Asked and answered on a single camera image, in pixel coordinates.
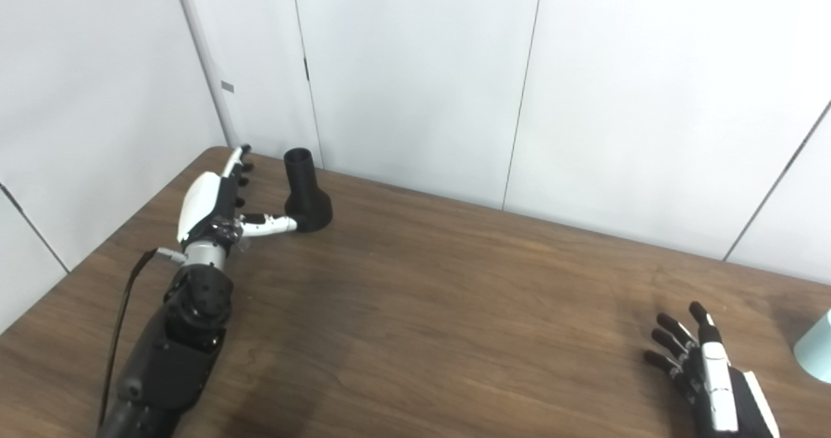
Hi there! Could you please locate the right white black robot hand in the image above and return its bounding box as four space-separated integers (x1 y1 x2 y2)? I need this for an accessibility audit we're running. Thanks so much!
643 301 782 438

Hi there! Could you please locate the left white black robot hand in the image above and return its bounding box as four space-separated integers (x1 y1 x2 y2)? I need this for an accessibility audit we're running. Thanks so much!
177 143 299 254

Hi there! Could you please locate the light-blue hose piece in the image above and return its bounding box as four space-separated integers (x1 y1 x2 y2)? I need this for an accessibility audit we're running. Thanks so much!
793 308 831 384

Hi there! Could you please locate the black funnel-shaped nozzle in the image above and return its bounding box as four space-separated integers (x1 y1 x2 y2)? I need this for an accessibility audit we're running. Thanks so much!
284 147 334 233

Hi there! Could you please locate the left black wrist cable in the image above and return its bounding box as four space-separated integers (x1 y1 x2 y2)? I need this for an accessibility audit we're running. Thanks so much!
97 247 189 427

